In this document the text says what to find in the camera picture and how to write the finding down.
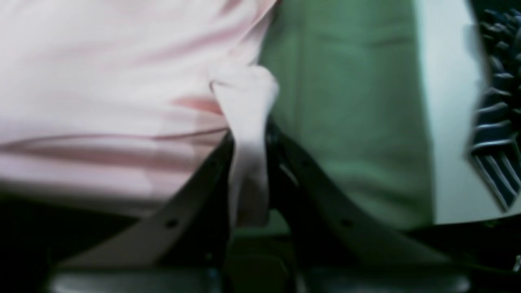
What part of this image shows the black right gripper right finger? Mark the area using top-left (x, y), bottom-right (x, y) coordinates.
top-left (265, 120), bottom-right (451, 268)

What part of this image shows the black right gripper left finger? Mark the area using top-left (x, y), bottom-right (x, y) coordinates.
top-left (61, 133), bottom-right (233, 269)

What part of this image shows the pink t-shirt black print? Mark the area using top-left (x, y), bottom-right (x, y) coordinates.
top-left (1, 0), bottom-right (278, 226)

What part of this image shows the striped dark cloth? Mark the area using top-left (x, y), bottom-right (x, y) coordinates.
top-left (468, 7), bottom-right (521, 211)

